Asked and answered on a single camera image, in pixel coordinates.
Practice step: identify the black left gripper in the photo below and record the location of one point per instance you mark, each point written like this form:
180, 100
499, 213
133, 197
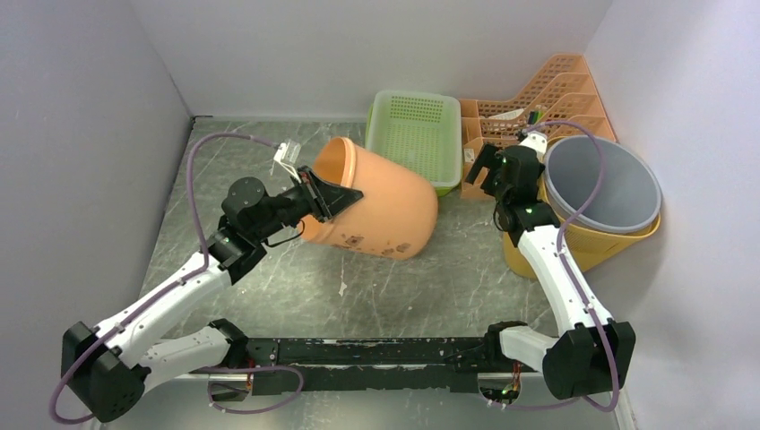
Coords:
324, 200

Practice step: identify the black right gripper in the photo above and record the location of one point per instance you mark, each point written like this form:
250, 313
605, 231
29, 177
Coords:
487, 159

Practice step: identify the large orange plastic bucket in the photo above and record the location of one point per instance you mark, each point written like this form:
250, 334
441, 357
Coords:
396, 216

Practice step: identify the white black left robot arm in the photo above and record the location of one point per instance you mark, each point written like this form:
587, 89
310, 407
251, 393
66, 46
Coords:
160, 308

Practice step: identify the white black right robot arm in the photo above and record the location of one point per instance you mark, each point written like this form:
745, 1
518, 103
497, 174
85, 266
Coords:
558, 279

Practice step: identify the white perforated basket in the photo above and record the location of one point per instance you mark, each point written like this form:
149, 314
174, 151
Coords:
420, 101

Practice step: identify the green tray under basket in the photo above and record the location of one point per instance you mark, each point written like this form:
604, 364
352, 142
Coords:
426, 143

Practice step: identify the peach plastic file organizer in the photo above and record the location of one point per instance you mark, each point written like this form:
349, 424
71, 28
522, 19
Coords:
562, 89

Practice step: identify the yellow slatted waste basket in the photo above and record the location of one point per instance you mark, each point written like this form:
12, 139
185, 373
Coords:
600, 246

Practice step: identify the grey plastic bin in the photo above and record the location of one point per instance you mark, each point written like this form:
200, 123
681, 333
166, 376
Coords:
579, 157

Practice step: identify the black base bar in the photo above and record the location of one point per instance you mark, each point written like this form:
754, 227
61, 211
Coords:
456, 364

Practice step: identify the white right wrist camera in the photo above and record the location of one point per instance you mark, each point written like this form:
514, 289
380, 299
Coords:
536, 141

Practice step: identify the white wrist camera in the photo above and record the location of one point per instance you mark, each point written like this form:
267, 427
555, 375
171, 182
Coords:
286, 157
536, 141

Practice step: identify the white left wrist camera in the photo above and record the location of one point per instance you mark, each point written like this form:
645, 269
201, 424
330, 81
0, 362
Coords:
286, 157

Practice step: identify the aluminium rail frame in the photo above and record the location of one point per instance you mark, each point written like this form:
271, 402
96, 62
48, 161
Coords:
109, 376

